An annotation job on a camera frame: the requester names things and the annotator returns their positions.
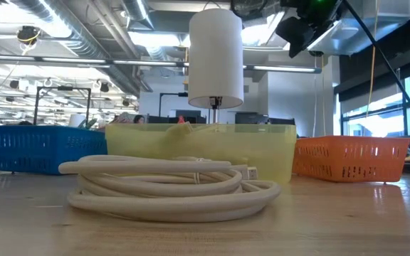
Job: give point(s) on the white background lamp shade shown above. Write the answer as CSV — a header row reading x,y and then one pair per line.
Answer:
x,y
77,121

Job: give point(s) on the black round ceiling fixture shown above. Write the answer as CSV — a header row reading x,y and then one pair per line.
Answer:
x,y
28,34

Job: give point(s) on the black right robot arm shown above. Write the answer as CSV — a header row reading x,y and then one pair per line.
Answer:
x,y
297,35

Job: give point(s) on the white cylindrical lamp shade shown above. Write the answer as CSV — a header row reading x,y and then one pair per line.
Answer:
x,y
215,57

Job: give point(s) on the white twist tie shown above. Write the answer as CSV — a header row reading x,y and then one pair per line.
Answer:
x,y
197,177

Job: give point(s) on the orange plastic basket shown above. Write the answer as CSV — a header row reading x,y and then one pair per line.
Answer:
x,y
351,160

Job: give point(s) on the black metal gantry frame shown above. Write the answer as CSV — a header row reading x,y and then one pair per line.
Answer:
x,y
171,93
62,88

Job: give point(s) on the person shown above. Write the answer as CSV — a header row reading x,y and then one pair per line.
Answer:
x,y
139,119

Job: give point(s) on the dark computer monitor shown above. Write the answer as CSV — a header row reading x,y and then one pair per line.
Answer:
x,y
251,117

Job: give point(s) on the blue plastic basket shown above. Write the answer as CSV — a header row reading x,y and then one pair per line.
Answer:
x,y
41,149

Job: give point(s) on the yellow translucent plastic bin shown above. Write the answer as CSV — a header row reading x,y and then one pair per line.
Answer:
x,y
226,156

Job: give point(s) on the suspended linear ceiling light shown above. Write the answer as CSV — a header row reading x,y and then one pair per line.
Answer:
x,y
144,63

